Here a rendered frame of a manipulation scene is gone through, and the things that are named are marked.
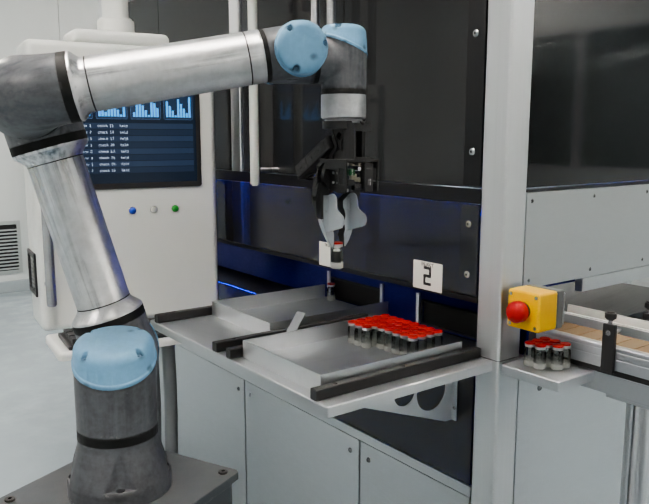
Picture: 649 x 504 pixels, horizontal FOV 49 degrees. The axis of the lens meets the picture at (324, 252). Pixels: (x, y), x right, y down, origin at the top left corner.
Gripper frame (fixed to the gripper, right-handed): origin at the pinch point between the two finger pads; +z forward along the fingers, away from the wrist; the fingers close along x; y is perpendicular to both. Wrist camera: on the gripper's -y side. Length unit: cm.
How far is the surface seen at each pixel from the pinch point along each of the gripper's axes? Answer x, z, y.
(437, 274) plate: 30.5, 10.4, -5.0
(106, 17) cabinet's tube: -3, -49, -96
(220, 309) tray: 5, 23, -51
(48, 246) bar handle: -24, 10, -86
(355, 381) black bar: -1.1, 23.6, 7.2
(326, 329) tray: 13.5, 22.8, -20.4
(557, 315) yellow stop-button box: 35.5, 14.7, 20.6
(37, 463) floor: -4, 113, -192
